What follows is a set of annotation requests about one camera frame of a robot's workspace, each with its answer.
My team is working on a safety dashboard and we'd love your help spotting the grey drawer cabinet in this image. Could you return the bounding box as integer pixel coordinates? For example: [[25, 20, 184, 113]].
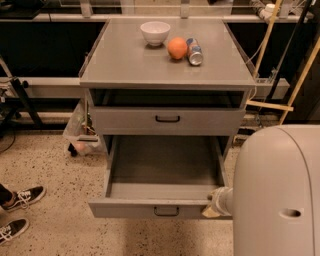
[[78, 17, 257, 161]]

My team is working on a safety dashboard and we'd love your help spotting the black tripod stand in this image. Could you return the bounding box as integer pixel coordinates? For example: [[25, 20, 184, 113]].
[[0, 56, 44, 131]]

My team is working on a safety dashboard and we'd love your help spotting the black sneaker lower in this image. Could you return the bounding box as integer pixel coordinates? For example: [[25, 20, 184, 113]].
[[0, 218, 29, 245]]

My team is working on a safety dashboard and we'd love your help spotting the grey drawer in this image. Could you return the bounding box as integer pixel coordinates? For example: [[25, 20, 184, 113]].
[[89, 135, 228, 219], [90, 107, 245, 136]]

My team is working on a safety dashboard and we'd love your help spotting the grey top drawer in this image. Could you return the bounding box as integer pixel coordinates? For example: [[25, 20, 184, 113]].
[[90, 107, 245, 136]]

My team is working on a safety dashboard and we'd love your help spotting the clear plastic bin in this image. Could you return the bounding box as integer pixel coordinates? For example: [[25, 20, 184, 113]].
[[63, 99, 102, 156]]

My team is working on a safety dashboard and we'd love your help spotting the wooden easel frame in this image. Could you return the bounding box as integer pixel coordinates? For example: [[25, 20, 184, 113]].
[[259, 1, 320, 124]]

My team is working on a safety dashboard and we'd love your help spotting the white bowl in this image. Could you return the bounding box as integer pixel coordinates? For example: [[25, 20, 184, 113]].
[[140, 21, 171, 46]]

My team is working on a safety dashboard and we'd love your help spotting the orange fruit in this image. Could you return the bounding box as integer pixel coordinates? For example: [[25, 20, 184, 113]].
[[167, 37, 187, 60]]

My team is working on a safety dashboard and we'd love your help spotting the silver blue soda can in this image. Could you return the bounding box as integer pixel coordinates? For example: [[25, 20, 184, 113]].
[[186, 38, 203, 66]]

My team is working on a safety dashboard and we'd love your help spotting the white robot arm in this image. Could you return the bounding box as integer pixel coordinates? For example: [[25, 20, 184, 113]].
[[202, 125, 320, 256]]

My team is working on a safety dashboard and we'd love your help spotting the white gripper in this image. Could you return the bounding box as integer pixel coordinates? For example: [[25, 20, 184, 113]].
[[202, 187, 233, 218]]

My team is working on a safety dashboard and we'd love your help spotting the black sneaker upper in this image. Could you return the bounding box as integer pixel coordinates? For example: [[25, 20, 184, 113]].
[[1, 186, 46, 212]]

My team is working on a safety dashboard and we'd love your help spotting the black sneaker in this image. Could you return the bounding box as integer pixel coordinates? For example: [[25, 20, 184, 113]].
[[1, 186, 46, 212], [0, 218, 29, 245]]

